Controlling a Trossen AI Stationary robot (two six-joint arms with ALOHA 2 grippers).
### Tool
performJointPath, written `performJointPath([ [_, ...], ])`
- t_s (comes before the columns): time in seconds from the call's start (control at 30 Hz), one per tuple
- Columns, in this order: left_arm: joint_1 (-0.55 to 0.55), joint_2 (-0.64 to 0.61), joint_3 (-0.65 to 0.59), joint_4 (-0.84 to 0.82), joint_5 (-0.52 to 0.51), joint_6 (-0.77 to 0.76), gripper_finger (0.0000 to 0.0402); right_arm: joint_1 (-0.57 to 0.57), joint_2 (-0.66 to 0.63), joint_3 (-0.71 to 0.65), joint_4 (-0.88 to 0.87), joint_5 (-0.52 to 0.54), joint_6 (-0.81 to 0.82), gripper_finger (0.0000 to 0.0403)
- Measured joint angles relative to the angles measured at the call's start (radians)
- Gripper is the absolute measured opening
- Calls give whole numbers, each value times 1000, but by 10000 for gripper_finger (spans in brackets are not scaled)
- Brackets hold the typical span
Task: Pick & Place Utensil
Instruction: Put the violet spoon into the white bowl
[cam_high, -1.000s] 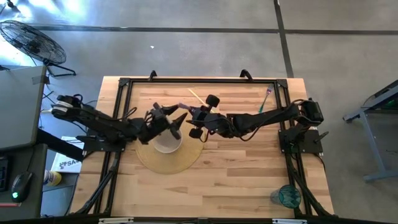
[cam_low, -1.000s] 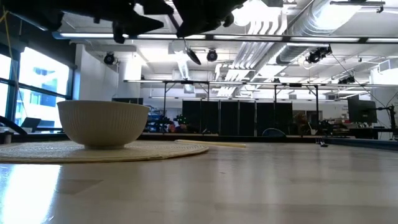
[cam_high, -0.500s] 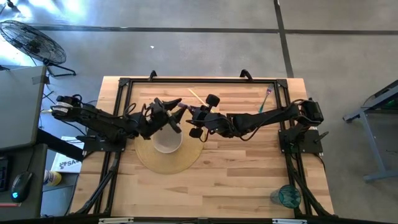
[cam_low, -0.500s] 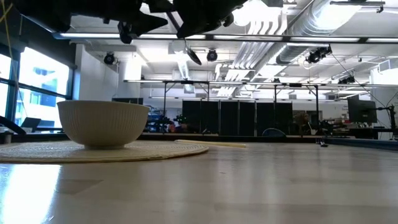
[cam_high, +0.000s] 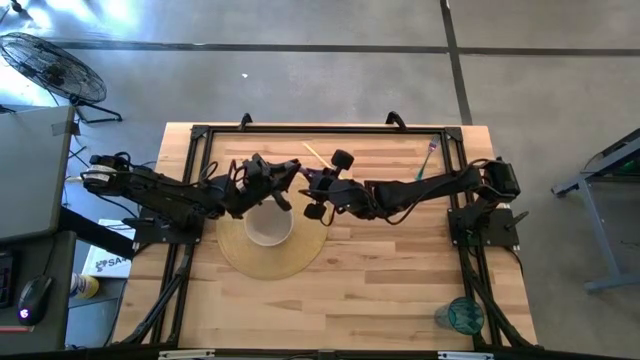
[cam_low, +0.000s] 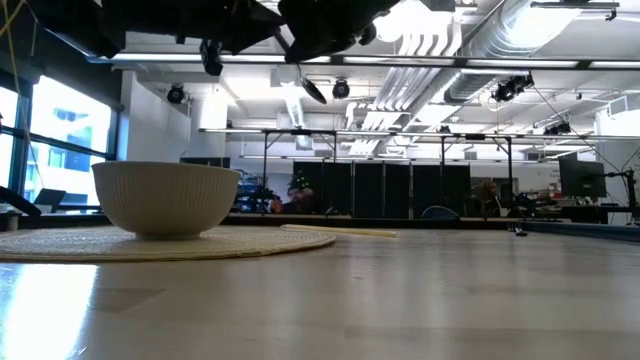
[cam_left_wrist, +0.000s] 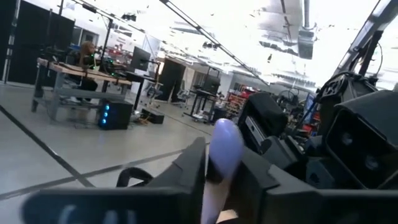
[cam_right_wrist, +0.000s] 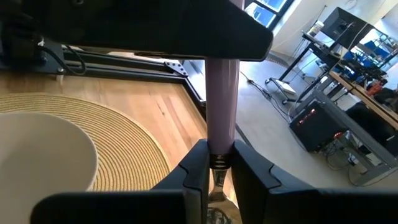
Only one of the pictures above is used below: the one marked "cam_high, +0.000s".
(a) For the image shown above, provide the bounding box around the black computer mouse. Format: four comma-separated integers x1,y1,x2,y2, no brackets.
17,274,54,327

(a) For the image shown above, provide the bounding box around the black keyboard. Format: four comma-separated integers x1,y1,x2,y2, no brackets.
0,252,15,309

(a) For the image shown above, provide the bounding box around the dark desk top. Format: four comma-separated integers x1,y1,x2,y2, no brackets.
0,230,76,354

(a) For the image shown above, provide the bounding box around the white printed cardboard box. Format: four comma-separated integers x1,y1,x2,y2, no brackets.
81,218,136,280

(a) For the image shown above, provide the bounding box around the round woven yellow placemat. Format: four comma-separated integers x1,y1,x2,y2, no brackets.
215,172,330,281

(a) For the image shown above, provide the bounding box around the blue faceted plastic cup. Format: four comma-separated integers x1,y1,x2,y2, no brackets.
433,296,486,336

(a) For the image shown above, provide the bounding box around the yellow can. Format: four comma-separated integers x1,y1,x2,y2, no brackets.
69,272,100,300

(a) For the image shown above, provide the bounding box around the pale wooden chopstick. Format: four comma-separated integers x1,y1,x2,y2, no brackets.
301,142,334,171

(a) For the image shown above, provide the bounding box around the grey metal table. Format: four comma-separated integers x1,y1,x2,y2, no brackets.
551,127,640,294

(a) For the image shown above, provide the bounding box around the grey raised desk top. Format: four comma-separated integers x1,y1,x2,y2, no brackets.
0,104,76,242

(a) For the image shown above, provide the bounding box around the white ribbed bowl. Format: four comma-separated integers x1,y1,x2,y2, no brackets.
243,195,295,248

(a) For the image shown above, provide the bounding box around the white bracket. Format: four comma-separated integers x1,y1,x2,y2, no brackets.
438,351,495,360
158,349,216,360

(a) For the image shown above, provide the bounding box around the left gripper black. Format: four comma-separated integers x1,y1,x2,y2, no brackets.
222,154,303,220

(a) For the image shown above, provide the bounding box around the black floor fan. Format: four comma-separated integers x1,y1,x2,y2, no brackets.
0,31,124,125

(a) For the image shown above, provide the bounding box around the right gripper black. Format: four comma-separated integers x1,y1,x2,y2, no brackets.
299,148,376,222

